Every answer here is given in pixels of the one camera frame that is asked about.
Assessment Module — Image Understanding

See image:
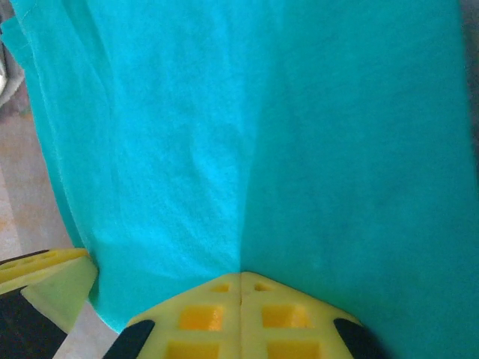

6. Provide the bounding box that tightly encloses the teal t-shirt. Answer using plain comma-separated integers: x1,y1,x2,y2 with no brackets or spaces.
0,0,479,359

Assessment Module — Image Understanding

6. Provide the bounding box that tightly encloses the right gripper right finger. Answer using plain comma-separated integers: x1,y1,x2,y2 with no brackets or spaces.
241,271,388,359

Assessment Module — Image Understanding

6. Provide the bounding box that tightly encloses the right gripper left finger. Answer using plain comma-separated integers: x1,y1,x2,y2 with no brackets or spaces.
106,271,243,359

